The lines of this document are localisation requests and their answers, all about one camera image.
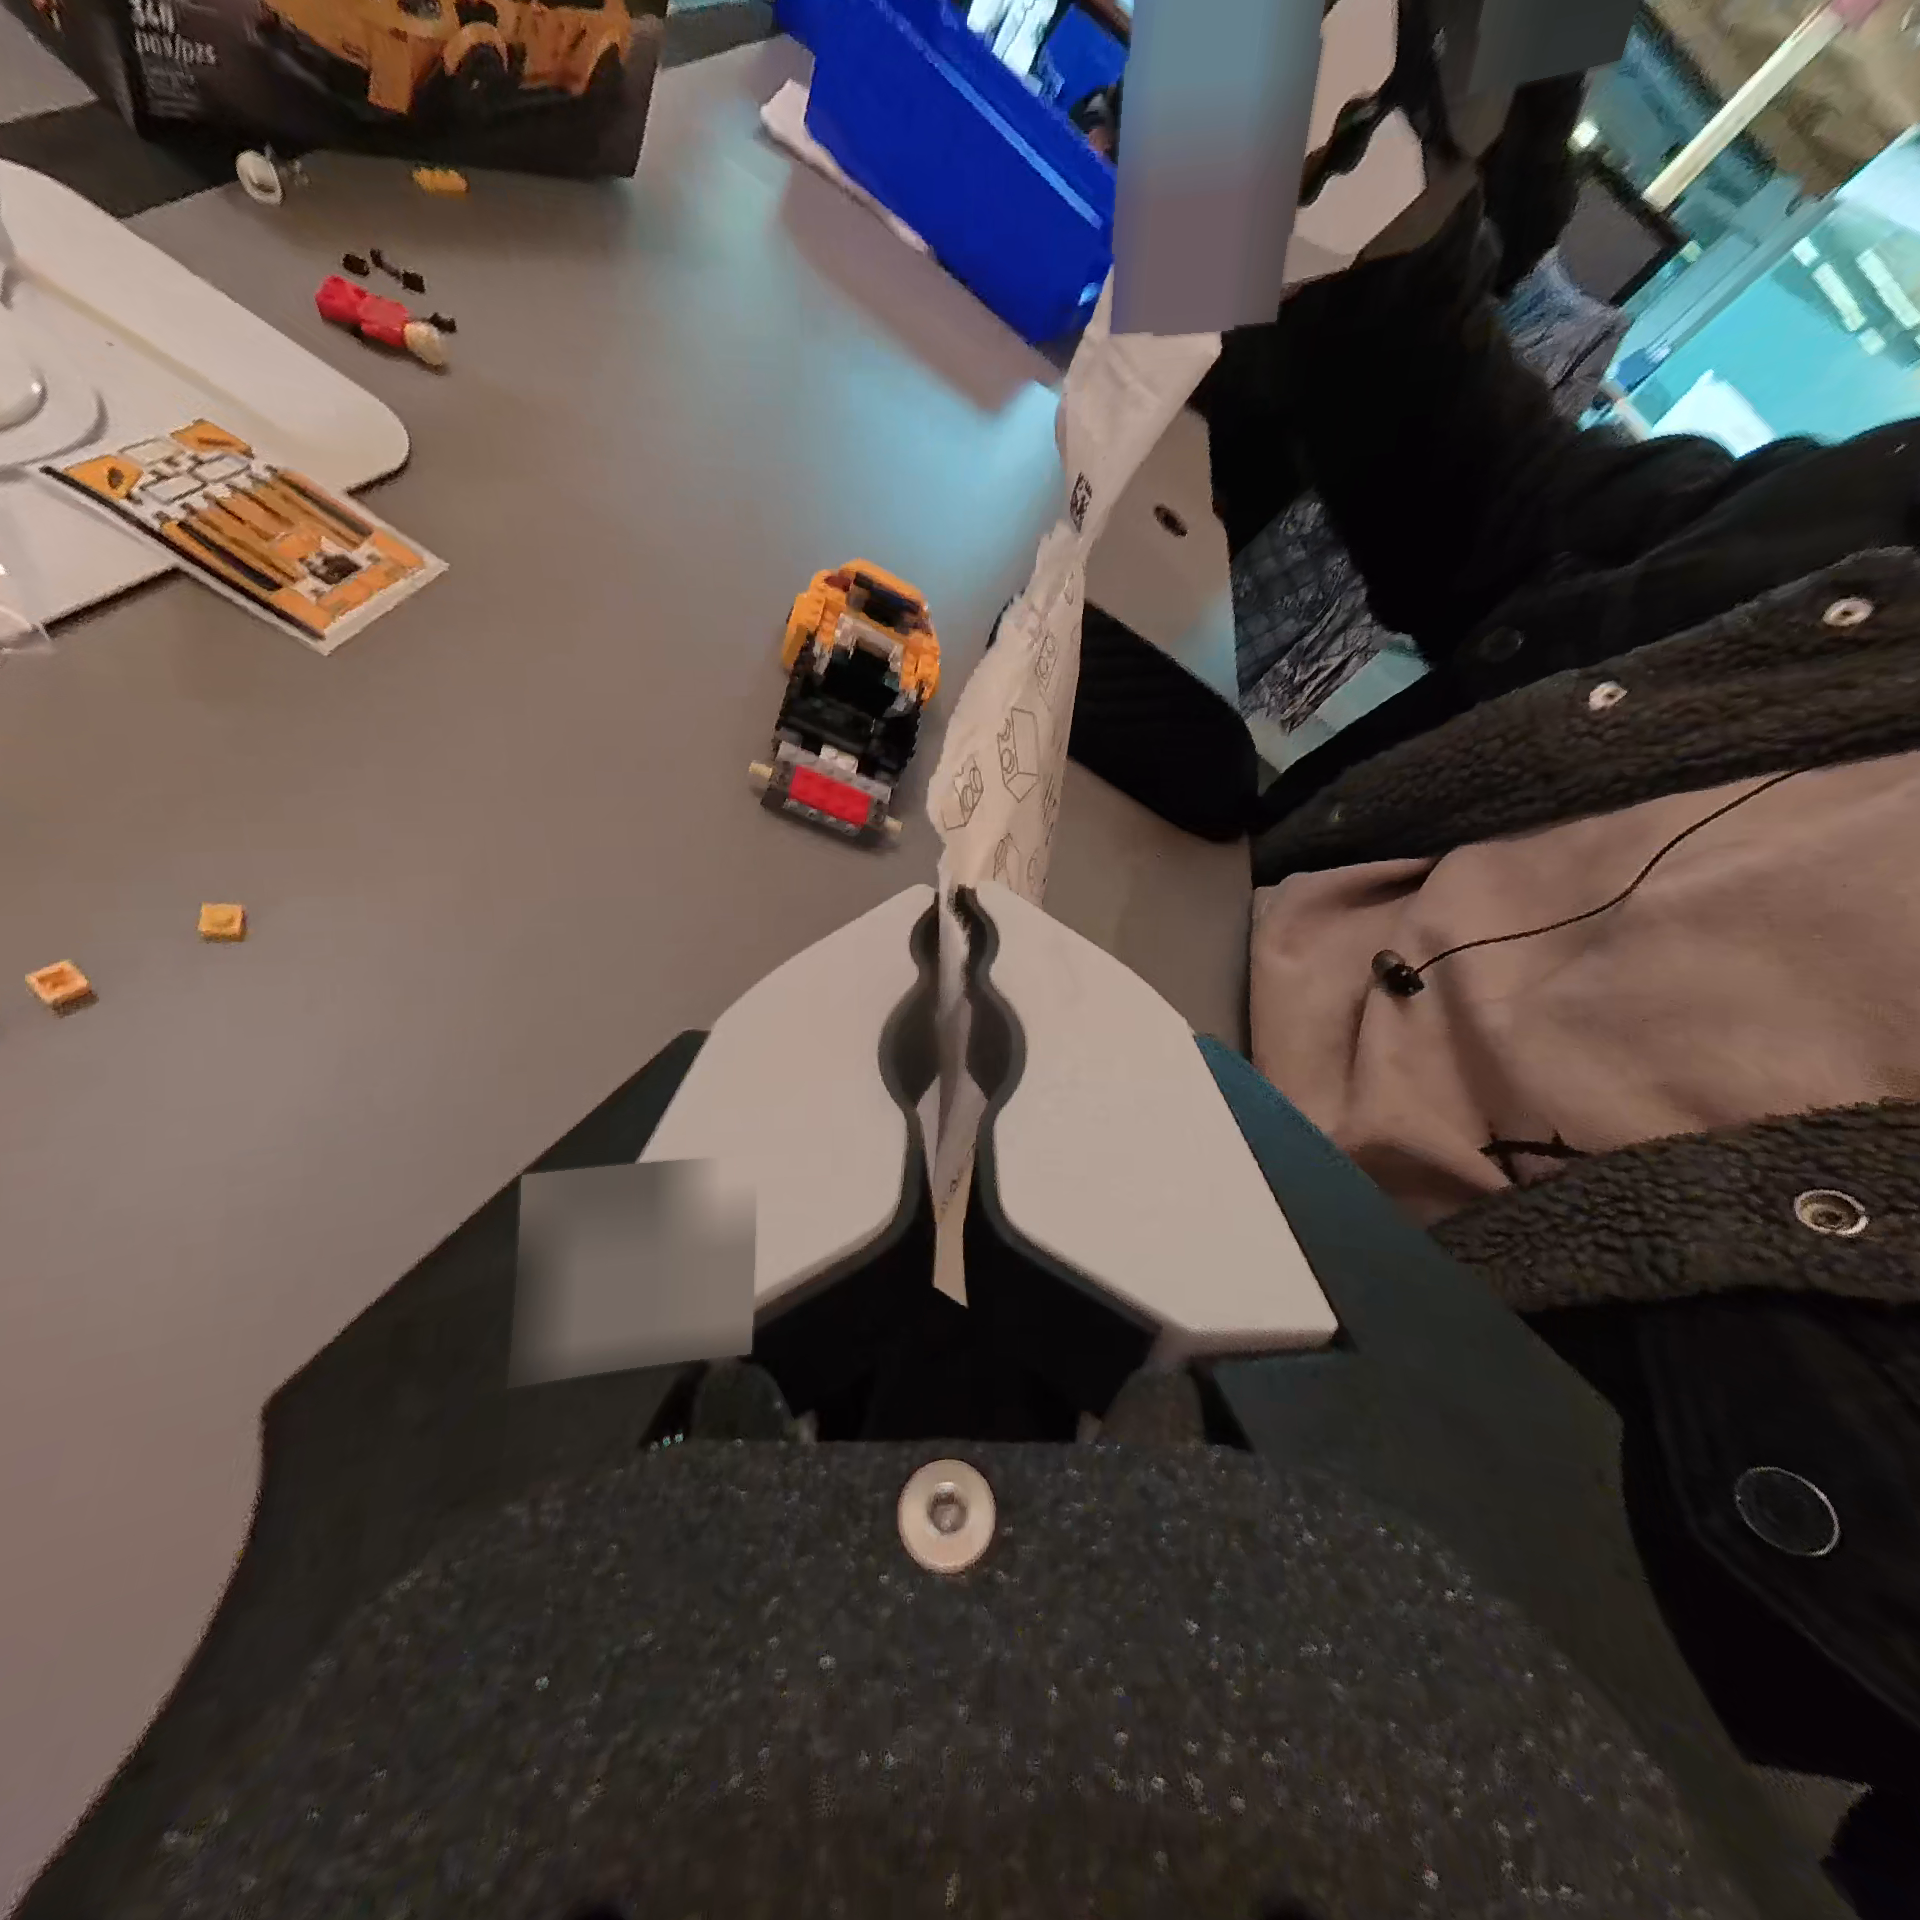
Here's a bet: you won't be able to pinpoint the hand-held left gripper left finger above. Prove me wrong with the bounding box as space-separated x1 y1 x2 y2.
643 884 944 1329

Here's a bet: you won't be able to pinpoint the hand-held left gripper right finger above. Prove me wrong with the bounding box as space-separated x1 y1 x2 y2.
954 884 1340 1369

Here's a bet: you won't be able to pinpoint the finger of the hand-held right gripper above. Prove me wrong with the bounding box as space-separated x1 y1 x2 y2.
1288 90 1480 290

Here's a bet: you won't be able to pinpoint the orange and black lego car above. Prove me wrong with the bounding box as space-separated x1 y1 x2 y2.
747 557 946 858

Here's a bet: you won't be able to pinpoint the white paper parts bag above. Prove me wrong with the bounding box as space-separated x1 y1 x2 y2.
922 276 1225 1307

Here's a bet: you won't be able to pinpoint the orange lego sticker sheet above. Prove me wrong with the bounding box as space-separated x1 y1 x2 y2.
42 420 448 653

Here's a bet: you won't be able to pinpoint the red lego minifigure parts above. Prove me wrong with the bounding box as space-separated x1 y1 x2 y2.
315 274 456 373

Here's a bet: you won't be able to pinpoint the lego set box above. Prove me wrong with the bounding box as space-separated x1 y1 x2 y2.
29 0 669 182

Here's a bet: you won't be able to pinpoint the grey plaid cloth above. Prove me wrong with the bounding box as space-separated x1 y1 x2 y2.
1231 246 1631 737

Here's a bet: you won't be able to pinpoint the blue plastic bin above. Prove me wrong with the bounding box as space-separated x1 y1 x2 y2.
772 0 1130 347

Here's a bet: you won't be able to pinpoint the person's dark sherpa jacket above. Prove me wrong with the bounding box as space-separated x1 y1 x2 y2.
1253 434 1920 1315

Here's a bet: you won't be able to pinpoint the white paper sheet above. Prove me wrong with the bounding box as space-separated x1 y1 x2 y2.
760 77 940 257

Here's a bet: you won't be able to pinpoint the person's dark denim jacket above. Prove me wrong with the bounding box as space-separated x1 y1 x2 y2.
1530 1290 1920 1920

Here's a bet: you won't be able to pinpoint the white rounded board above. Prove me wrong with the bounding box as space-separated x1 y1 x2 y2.
0 157 412 634

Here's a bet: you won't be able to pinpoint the white book stand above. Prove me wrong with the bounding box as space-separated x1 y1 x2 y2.
0 224 107 474

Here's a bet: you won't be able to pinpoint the black drawstring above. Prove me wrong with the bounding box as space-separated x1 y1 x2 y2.
1371 766 1825 1000

